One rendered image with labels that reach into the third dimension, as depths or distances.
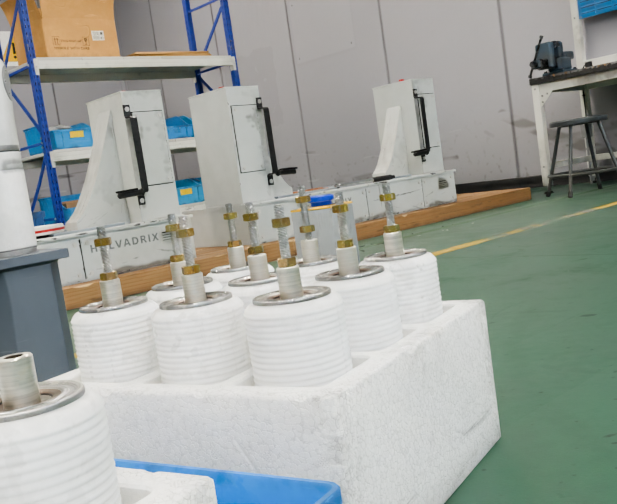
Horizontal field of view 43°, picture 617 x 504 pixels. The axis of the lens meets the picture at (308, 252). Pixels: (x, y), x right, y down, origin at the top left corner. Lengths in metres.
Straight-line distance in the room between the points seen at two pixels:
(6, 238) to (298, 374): 0.77
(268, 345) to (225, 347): 0.08
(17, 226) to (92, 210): 1.93
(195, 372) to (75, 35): 5.61
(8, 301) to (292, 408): 0.76
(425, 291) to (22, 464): 0.56
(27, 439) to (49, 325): 0.91
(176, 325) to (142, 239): 2.44
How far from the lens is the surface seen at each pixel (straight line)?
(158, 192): 3.34
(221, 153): 3.68
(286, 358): 0.72
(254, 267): 0.90
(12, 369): 0.51
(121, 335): 0.86
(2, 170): 1.38
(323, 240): 1.16
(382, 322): 0.82
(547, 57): 5.33
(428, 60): 6.93
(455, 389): 0.91
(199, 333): 0.78
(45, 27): 6.22
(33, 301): 1.37
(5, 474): 0.49
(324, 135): 7.81
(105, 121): 3.41
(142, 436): 0.81
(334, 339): 0.72
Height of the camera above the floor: 0.37
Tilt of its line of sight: 6 degrees down
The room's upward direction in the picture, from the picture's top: 8 degrees counter-clockwise
